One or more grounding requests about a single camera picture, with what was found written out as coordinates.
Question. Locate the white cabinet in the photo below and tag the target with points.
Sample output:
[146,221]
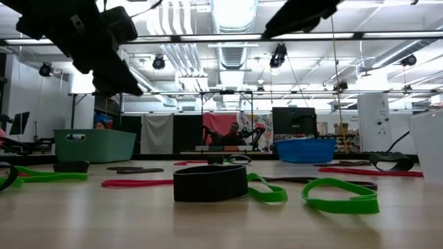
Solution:
[373,121]

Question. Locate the person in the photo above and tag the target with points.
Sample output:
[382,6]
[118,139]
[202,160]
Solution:
[100,125]
[233,136]

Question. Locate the teal plastic basket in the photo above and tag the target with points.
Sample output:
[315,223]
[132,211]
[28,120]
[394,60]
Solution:
[104,148]

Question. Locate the blue plastic basket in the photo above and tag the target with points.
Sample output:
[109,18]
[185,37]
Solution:
[304,152]

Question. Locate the blue storage bin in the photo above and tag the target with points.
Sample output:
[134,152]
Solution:
[102,118]

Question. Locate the black background robot arm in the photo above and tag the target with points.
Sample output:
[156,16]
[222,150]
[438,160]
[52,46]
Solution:
[256,133]
[211,133]

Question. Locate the red hanging cloth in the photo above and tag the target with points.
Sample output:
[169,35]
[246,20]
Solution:
[218,121]

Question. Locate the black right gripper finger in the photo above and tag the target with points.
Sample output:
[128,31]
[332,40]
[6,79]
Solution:
[287,22]

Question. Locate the cardboard box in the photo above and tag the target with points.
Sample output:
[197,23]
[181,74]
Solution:
[341,128]

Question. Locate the green rubber band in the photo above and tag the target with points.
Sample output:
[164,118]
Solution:
[346,207]
[52,177]
[231,161]
[273,197]

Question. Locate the white hanging cloth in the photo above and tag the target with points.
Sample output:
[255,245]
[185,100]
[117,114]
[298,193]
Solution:
[156,133]

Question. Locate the red rubber band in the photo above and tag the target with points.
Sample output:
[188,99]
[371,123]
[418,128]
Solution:
[370,172]
[138,182]
[188,162]
[24,175]

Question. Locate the clear plastic container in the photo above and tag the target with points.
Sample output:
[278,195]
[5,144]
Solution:
[429,148]

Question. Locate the black computer monitor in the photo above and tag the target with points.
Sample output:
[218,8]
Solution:
[20,122]
[294,121]

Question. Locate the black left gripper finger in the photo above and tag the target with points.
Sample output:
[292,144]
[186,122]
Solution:
[114,79]

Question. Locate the black background rig frame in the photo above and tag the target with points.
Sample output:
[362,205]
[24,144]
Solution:
[73,110]

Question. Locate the floral hanging cloth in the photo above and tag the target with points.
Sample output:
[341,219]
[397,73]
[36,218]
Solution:
[259,121]

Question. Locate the black wide rubber band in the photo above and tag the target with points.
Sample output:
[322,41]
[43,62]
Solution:
[71,167]
[207,185]
[248,159]
[398,157]
[215,159]
[13,174]

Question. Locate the dark thin rubber band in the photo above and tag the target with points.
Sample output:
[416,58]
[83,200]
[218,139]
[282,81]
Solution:
[297,180]
[346,163]
[142,171]

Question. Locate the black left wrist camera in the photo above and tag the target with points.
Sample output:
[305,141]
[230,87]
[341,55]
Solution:
[121,26]

